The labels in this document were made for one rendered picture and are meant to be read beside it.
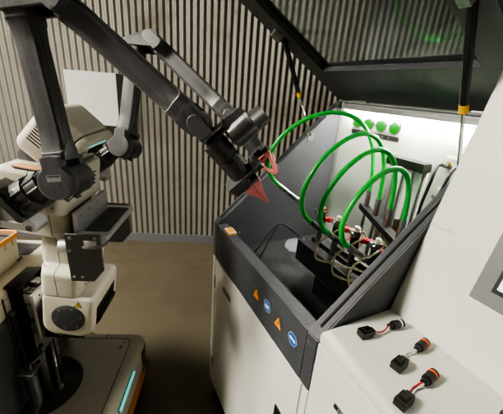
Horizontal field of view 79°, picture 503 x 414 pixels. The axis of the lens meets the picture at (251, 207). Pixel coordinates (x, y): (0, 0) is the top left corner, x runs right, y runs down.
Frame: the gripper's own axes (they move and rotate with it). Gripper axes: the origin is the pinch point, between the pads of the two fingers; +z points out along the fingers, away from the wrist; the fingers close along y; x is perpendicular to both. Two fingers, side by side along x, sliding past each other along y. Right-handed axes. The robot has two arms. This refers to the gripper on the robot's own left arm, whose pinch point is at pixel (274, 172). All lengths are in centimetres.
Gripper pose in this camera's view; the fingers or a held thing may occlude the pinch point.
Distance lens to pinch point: 105.1
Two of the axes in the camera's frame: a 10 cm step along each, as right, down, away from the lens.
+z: 6.2, 7.8, -0.7
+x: -7.5, 6.1, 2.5
